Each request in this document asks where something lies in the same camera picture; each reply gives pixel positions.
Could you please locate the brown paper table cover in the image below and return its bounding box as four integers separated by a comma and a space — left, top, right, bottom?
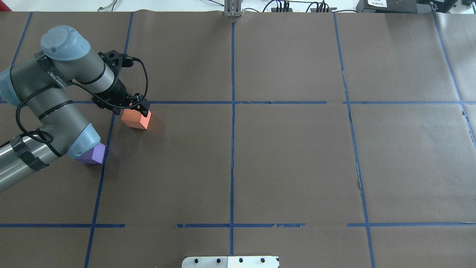
1, 10, 475, 268

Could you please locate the black computer box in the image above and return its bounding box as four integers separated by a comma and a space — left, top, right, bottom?
356, 0, 458, 14

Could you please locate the purple foam block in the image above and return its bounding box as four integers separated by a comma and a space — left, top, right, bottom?
75, 143, 106, 165

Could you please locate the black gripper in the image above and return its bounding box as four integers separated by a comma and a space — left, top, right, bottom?
91, 80, 150, 116

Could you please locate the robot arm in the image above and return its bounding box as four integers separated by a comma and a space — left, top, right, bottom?
1, 25, 150, 192

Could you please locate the orange foam block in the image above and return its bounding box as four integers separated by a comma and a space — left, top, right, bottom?
120, 109, 152, 130

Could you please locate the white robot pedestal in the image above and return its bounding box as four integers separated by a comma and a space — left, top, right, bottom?
181, 256, 280, 268

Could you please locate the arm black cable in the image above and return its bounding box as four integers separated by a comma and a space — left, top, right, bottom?
16, 57, 149, 145

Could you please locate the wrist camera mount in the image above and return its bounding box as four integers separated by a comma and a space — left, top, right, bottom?
97, 50, 134, 70

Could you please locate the aluminium frame post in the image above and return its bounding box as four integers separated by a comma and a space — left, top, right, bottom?
224, 0, 243, 17

